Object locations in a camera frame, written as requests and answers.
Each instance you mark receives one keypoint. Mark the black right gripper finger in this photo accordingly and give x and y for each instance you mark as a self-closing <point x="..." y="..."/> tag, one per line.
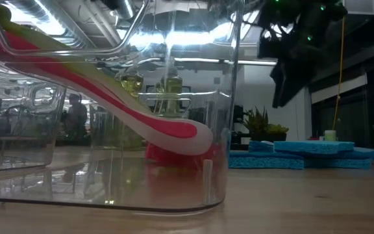
<point x="291" y="78"/>

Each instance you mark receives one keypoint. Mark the blue sponge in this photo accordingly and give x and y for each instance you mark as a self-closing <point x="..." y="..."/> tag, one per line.
<point x="336" y="163"/>
<point x="265" y="161"/>
<point x="313" y="147"/>

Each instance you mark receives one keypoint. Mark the red and white dish brush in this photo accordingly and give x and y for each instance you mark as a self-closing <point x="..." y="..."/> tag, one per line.
<point x="174" y="128"/>

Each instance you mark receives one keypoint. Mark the long ceiling light fixture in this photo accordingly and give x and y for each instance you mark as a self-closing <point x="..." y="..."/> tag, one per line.
<point x="255" y="61"/>

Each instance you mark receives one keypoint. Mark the potted succulent plant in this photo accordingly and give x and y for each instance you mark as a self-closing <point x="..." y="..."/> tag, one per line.
<point x="261" y="125"/>

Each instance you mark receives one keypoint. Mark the pale green cup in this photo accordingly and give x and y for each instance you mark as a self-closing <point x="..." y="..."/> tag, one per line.
<point x="330" y="135"/>

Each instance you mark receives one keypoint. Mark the person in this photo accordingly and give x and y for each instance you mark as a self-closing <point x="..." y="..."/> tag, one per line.
<point x="76" y="113"/>

